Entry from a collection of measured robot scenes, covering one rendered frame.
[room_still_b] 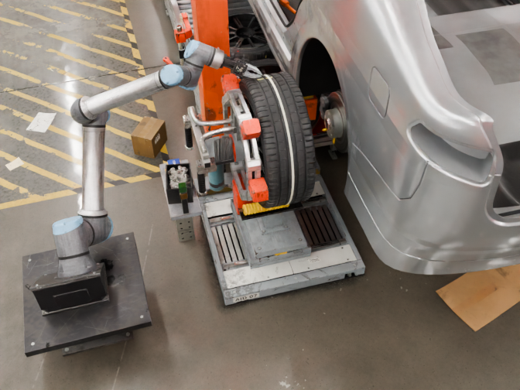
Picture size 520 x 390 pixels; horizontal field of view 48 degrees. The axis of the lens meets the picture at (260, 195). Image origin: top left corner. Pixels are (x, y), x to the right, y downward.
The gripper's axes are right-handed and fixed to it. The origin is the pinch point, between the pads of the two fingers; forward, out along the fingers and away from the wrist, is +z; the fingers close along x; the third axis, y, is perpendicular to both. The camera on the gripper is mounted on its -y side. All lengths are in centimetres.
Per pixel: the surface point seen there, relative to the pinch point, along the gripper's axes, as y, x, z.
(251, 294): 0, -114, 42
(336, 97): -3.4, 2.8, 43.7
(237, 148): 7.2, -36.3, 1.1
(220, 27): -27.4, 13.0, -19.9
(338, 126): 3.4, -10.1, 48.3
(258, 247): -11, -90, 39
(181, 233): -48, -108, 5
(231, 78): -8.3, -7.2, -9.7
